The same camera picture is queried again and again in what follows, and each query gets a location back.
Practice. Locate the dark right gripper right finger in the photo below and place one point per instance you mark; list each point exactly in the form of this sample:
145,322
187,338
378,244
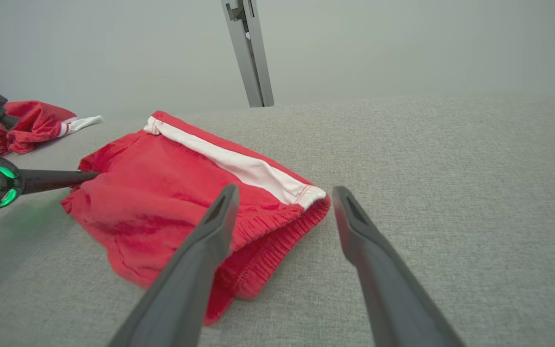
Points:
388,299

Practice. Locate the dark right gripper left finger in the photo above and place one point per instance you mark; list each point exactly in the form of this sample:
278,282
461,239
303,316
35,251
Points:
181,294

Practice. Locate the red and white basketball jersey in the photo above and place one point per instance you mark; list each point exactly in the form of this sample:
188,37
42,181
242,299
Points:
36,125

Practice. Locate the red shorts with white stripe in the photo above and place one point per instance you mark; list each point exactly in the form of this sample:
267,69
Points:
152,202

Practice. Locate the grey vertical partition post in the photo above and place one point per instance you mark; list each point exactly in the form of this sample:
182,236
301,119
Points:
253,72

